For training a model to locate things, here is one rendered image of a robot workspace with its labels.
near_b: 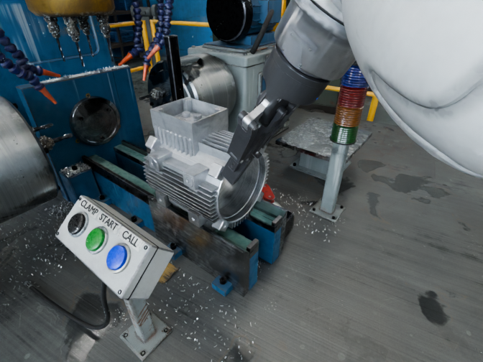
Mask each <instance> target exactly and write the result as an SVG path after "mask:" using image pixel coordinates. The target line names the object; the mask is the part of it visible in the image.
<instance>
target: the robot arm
mask: <svg viewBox="0 0 483 362"><path fill-rule="evenodd" d="M275 41H276V43H275V46H274V47H273V49H272V51H271V53H270V55H269V57H268V58H267V61H266V63H265V64H264V67H263V69H262V74H263V78H264V81H265V84H266V90H263V91H262V92H261V93H260V95H259V97H258V98H257V102H256V106H255V107H254V109H253V111H252V112H251V113H249V112H246V111H241V112H240V113H239V115H238V124H237V126H236V130H235V132H234V135H233V138H232V140H231V143H230V145H229V149H228V151H227V153H228V155H229V156H230V158H229V160H228V162H227V163H226V165H225V166H224V168H223V169H222V171H221V174H222V175H223V176H224V177H225V178H226V179H227V180H228V181H229V182H230V184H231V185H233V184H235V183H236V182H238V181H239V179H240V178H241V176H242V175H243V174H244V172H245V171H246V169H247V168H248V166H249V165H250V164H251V162H252V160H253V159H254V156H255V157H256V158H257V159H259V158H260V157H261V156H262V154H261V153H260V152H259V151H260V149H261V148H265V147H266V146H267V144H268V143H269V142H270V140H271V139H272V138H273V136H274V135H276V133H277V132H278V131H279V130H280V128H281V127H282V125H283V124H284V123H285V122H286V121H287V120H288V119H289V117H290V116H291V115H292V113H293V112H294V111H295V110H296V109H297V108H298V107H299V106H307V105H311V104H312V103H314V102H315V101H316V100H317V99H318V97H319V96H320V94H322V92H323V91H324V90H325V88H326V87H327V86H328V84H329V83H330V82H331V81H332V80H338V79H339V78H341V77H343V76H344V74H345V73H346V72H347V70H348V69H349V68H350V67H351V66H352V65H353V63H354V62H355V61H356V62H357V64H358V66H359V68H360V70H361V72H362V74H363V76H364V77H365V79H366V81H367V82H368V84H369V87H370V88H371V89H372V91H373V93H374V94H375V96H376V97H377V99H378V101H379V102H380V103H381V105H382V106H383V108H384V109H385V110H386V112H387V113H388V114H389V115H390V117H391V118H392V119H393V121H394V122H395V123H396V124H397V125H398V126H399V127H400V128H401V129H402V130H403V131H404V132H405V133H406V134H407V135H408V136H409V137H410V138H411V139H412V140H413V141H414V142H415V143H416V144H418V145H419V146H420V147H422V148H423V149H424V150H426V151H427V152H428V153H429V154H431V155H432V156H433V157H435V158H436V159H439V160H441V161H442V162H444V163H446V164H447V165H449V166H451V167H453V168H454V169H456V170H458V171H460V172H463V173H465V174H468V175H471V176H474V177H478V178H483V0H290V3H289V4H288V6H287V9H286V10H285V12H284V14H283V16H282V18H281V20H280V22H279V24H278V26H277V28H276V30H275ZM253 155H254V156H253Z"/></svg>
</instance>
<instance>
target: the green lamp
mask: <svg viewBox="0 0 483 362"><path fill-rule="evenodd" d="M358 128H359V126H355V127H345V126H339V125H338V124H335V123H334V122H333V127H332V132H331V139H332V140H334V141H336V142H338V143H342V144H350V143H353V142H355V140H356V137H357V132H358Z"/></svg>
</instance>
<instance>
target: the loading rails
mask: <svg viewBox="0 0 483 362"><path fill-rule="evenodd" d="M114 152H115V155H116V160H117V162H118V167H117V166H116V165H115V164H112V163H110V162H109V161H107V160H105V159H103V158H102V157H100V156H98V155H96V154H94V155H92V156H89V157H87V156H86V155H83V156H82V158H83V162H84V164H86V165H87V164H88V166H89V167H91V169H92V170H93V173H94V176H95V178H96V182H97V185H98V188H99V191H100V194H101V195H99V197H97V198H95V199H94V200H97V201H100V202H102V203H105V204H107V205H110V204H112V203H113V204H114V205H115V206H117V207H118V208H120V209H122V210H123V211H124V212H126V213H128V214H129V215H130V216H131V218H129V220H130V221H131V222H133V223H134V224H136V225H137V226H139V227H140V228H141V227H143V226H146V227H148V228H149V229H151V230H152V231H154V232H155V233H156V236H157V238H159V239H160V240H161V241H163V242H165V243H166V244H167V247H169V248H170V249H172V250H173V251H174V254H173V256H172V258H171V259H173V260H176V259H177V258H178V257H180V256H181V255H183V256H184V257H186V258H187V259H189V260H191V261H192V262H193V263H195V264H196V265H198V266H199V267H200V268H202V269H204V270H205V271H206V272H208V273H209V274H211V275H212V276H214V277H215V279H214V280H213V281H212V288H214V289H215V290H216V291H217V292H219V293H220V294H222V295H223V296H225V297H226V296H227V294H228V293H230V291H231V290H234V291H235V292H237V293H238V294H240V295H241V296H242V297H244V296H245V295H246V294H247V292H248V291H249V290H250V289H251V288H252V287H253V286H254V285H255V284H256V282H257V269H258V257H260V258H261V259H264V260H265V261H267V262H269V263H270V264H273V263H274V262H275V260H276V259H277V258H278V256H279V255H280V254H281V253H282V250H283V244H284V237H285V225H286V218H287V212H288V211H287V210H286V209H283V208H281V207H279V206H277V205H274V204H272V203H270V202H267V201H266V200H263V199H262V200H261V202H260V203H258V202H256V203H255V204H254V208H253V211H251V214H249V215H248V217H246V220H243V222H241V224H238V226H235V227H233V228H232V229H231V228H230V227H227V229H226V231H225V232H223V231H219V230H217V229H216V230H214V231H212V230H211V229H209V228H207V227H205V226H204V225H202V226H201V227H200V228H199V227H198V226H195V225H194V224H192V223H191V222H189V219H188V212H187V211H185V210H184V211H183V212H180V211H179V210H176V209H175V208H174V207H173V204H171V205H169V206H168V207H164V206H163V205H160V204H159V203H158V202H157V197H156V194H155V191H156V190H154V189H153V188H151V187H150V185H148V182H147V181H146V180H147V179H146V178H145V177H146V175H144V173H145V171H143V170H144V169H146V168H144V167H143V166H144V165H146V164H145V163H143V162H144V161H146V159H144V157H146V156H147V155H148V154H149V153H150V152H148V151H147V150H145V149H143V148H140V147H138V146H136V145H134V144H131V143H129V142H127V141H125V140H122V141H121V144H119V145H117V146H115V147H114Z"/></svg>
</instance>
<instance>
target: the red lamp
mask: <svg viewBox="0 0 483 362"><path fill-rule="evenodd" d="M368 87H369V86H368ZM368 87H366V88H349V87H346V86H343V85H342V84H341V86H340V91H339V97H338V102H337V103H338V104H339V105H340V106H342V107H345V108H361V107H363V106H364V102H365V99H366V94H367V90H368Z"/></svg>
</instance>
